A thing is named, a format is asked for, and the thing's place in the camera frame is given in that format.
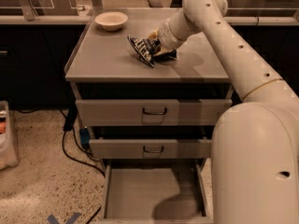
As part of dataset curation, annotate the grey top drawer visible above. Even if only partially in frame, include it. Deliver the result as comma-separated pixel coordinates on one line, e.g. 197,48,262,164
76,99,232,126

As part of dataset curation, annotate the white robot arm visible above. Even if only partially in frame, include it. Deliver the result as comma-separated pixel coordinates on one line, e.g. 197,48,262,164
155,0,299,224

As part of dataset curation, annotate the black middle drawer handle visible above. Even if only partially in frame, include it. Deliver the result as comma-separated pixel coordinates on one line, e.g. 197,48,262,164
143,146,164,154

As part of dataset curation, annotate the grey drawer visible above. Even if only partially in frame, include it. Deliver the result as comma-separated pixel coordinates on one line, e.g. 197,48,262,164
98,161,214,224
89,138,211,159
76,99,232,126

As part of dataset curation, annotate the clear plastic bin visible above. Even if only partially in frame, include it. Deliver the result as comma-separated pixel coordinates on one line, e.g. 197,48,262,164
0,101,19,170

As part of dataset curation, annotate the black power adapter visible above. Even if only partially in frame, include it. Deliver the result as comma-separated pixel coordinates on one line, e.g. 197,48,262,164
64,105,78,132

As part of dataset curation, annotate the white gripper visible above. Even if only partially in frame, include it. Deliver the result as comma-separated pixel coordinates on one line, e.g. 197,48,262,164
148,19,182,57

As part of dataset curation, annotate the grey bottom drawer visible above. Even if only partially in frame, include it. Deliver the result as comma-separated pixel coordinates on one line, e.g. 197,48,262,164
98,161,214,224

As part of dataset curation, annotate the grey drawer cabinet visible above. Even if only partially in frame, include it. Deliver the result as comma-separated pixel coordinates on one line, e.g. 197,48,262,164
64,7,235,166

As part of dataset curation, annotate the black floor cable left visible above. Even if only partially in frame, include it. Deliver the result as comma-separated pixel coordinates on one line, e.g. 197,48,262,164
59,108,107,177

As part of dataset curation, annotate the blue power box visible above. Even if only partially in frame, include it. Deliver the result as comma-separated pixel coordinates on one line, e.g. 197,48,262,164
79,128,91,148

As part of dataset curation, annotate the white bowl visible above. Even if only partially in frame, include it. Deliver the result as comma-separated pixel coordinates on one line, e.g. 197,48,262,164
94,12,128,32

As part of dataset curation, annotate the dark blue chip bag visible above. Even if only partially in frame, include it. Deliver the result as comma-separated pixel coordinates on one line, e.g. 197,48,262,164
127,35,177,67

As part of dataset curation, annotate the grey middle drawer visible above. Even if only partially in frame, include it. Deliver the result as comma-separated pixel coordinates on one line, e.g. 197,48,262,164
89,138,211,159

